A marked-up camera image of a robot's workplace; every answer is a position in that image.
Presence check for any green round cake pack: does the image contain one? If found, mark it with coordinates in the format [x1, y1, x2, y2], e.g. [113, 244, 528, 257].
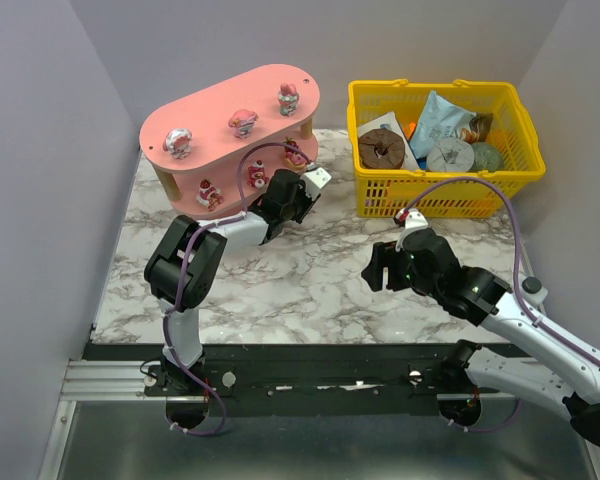
[472, 142, 504, 173]

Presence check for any yellow plastic basket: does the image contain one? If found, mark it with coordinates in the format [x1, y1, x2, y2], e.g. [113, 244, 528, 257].
[347, 79, 546, 218]

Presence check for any strawberry donut toy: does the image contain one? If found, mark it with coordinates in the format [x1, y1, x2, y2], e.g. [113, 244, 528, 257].
[283, 137, 307, 170]

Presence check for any pink white hooded toy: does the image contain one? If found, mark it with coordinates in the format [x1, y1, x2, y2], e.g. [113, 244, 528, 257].
[162, 128, 193, 160]

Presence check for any brown round cake pack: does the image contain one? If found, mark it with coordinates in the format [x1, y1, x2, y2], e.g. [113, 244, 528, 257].
[358, 128, 405, 170]

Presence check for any pink strawberry bear toy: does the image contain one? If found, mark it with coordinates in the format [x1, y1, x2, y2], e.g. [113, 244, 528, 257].
[248, 160, 269, 189]

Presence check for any red white bow toy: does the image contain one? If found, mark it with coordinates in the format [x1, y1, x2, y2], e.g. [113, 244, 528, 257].
[196, 179, 224, 212]

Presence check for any pink wide-eared toy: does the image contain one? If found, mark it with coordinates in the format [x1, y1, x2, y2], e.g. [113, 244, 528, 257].
[228, 109, 259, 139]

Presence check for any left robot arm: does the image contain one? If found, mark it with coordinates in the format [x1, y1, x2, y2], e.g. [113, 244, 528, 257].
[144, 168, 331, 397]

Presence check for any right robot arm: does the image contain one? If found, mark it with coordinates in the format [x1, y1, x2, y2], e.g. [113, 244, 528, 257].
[361, 227, 600, 447]

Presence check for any light blue snack bag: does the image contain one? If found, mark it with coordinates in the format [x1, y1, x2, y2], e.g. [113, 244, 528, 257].
[410, 90, 477, 159]

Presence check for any white flat packet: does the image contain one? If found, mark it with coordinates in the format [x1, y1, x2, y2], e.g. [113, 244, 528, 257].
[357, 111, 405, 140]

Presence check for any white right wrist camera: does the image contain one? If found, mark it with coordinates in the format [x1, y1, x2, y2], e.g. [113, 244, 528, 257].
[394, 207, 429, 251]

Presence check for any pink flower-ring bunny toy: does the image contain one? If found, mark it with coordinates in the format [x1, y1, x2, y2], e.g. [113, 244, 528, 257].
[277, 83, 300, 117]

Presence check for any pink three-tier shelf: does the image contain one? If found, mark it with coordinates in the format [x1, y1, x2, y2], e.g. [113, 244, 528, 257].
[139, 64, 320, 220]

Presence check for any grey round cake pack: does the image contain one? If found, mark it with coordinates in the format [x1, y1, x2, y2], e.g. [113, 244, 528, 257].
[426, 137, 475, 173]

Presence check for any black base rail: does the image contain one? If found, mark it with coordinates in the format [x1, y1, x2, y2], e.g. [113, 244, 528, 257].
[61, 344, 496, 417]

